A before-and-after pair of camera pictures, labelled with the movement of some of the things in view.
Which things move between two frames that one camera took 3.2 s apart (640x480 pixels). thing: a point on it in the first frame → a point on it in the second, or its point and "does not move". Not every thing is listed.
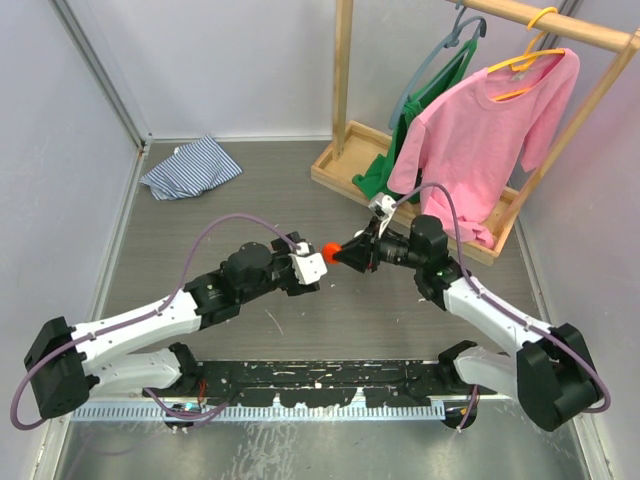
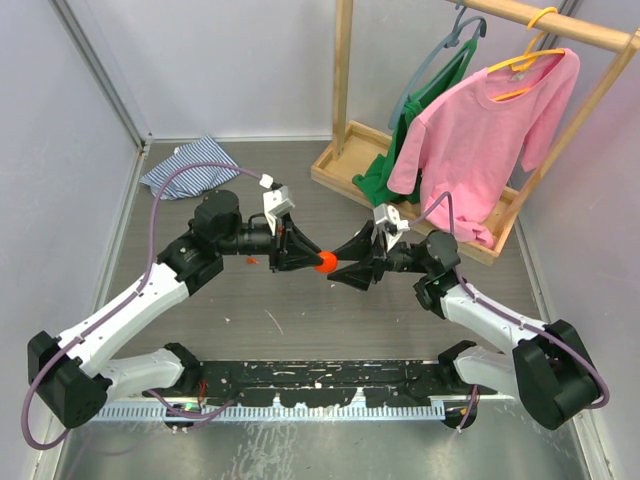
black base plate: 308,383 does not move
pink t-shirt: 475,136 does not move
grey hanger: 451,40 does not move
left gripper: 282,249 → 302,251
